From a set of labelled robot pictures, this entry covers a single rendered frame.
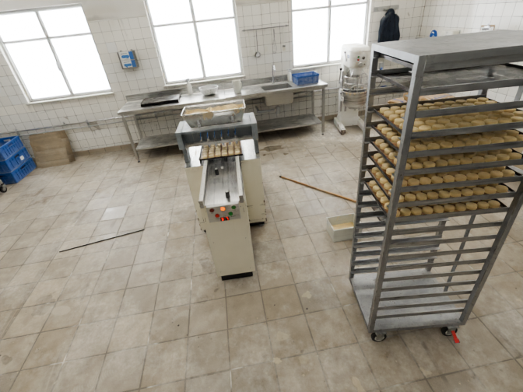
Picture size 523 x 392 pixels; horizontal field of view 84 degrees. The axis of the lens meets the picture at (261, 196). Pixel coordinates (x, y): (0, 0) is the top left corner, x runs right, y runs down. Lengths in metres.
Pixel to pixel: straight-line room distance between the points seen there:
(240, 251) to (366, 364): 1.19
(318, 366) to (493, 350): 1.14
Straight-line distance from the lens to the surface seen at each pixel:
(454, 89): 1.42
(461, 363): 2.49
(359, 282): 2.49
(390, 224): 1.59
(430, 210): 1.73
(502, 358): 2.62
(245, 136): 2.73
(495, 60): 1.48
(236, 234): 2.34
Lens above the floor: 2.01
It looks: 33 degrees down
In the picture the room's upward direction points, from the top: 6 degrees counter-clockwise
